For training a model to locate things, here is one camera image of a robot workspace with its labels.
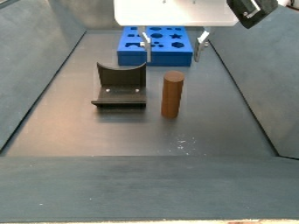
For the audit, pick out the blue shape sorting board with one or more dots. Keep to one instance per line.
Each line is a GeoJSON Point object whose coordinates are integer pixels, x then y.
{"type": "Point", "coordinates": [171, 48]}

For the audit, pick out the black curved holder stand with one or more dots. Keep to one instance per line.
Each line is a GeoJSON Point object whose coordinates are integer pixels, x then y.
{"type": "Point", "coordinates": [122, 87]}

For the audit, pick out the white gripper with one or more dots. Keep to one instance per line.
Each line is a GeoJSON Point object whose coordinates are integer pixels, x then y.
{"type": "Point", "coordinates": [174, 12]}

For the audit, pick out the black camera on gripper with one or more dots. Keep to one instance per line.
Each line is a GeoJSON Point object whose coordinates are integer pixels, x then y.
{"type": "Point", "coordinates": [252, 11]}

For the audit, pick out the brown wooden cylinder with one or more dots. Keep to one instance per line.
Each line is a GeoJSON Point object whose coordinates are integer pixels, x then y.
{"type": "Point", "coordinates": [173, 90]}

